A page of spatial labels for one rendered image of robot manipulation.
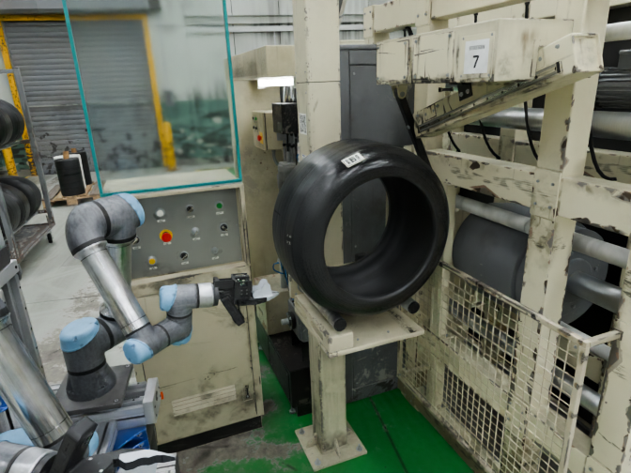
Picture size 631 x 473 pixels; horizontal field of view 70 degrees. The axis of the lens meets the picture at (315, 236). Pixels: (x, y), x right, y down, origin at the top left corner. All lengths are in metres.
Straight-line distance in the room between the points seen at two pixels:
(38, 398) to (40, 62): 10.29
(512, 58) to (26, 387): 1.30
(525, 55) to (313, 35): 0.71
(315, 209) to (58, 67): 9.98
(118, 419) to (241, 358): 0.70
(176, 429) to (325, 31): 1.83
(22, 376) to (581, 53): 1.40
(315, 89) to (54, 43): 9.65
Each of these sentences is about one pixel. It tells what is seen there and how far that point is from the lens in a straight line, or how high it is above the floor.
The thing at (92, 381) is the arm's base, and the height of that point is 0.78.
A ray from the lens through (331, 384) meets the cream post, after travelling 2.11.
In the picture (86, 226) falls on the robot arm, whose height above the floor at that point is 1.30.
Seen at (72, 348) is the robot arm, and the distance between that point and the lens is 1.62.
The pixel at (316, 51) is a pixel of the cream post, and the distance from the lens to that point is 1.68.
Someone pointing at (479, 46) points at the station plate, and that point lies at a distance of 1.30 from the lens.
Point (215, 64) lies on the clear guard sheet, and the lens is 1.90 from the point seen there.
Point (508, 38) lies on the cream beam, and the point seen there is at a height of 1.74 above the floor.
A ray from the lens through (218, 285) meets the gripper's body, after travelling 1.40.
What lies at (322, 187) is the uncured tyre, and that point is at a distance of 1.31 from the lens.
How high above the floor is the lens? 1.65
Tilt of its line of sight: 19 degrees down
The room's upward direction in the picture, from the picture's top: 2 degrees counter-clockwise
